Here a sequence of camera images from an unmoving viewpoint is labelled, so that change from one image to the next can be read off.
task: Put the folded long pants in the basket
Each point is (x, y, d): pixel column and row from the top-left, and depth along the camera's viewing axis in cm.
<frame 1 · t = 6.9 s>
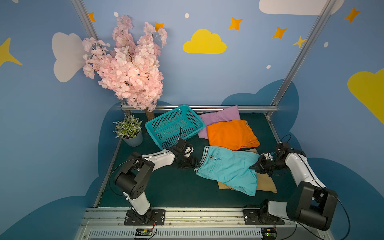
left hand: (196, 164, 90), fingers open
right hand: (253, 166, 82), fingers closed
orange folded pants: (233, 135, 106), on the table
purple folded pants: (230, 114, 117), point 3 cm above the table
beige folded pants: (264, 183, 85), on the table
teal folded pants: (231, 167, 86), point 6 cm above the table
teal plastic basket: (181, 123, 117), on the table
small potted green plant: (130, 130, 92), point 14 cm above the table

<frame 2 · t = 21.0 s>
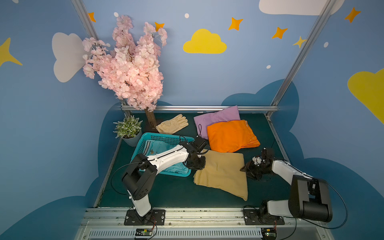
left hand: (203, 165, 86), fingers closed
right hand: (244, 170, 90), fingers open
beige folded pants: (224, 170, 90), on the table
teal folded pants: (150, 147, 97), point 4 cm above the table
teal plastic basket: (175, 175, 83), point 6 cm above the table
beige work glove: (173, 125, 117), on the table
the other named things where they were.

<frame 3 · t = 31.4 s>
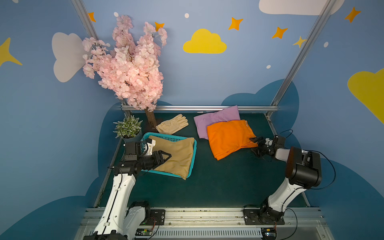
left hand: (167, 156, 76), fingers open
right hand: (252, 141, 100), fingers open
beige folded pants: (181, 152, 93), point 5 cm above the table
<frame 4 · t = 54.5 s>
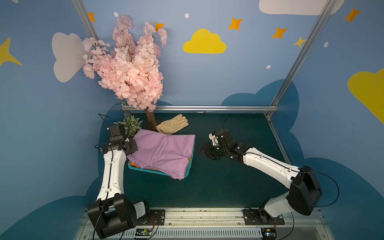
left hand: (128, 146, 80), fingers closed
right hand: (201, 151, 80), fingers open
purple folded pants: (170, 154, 82), point 14 cm above the table
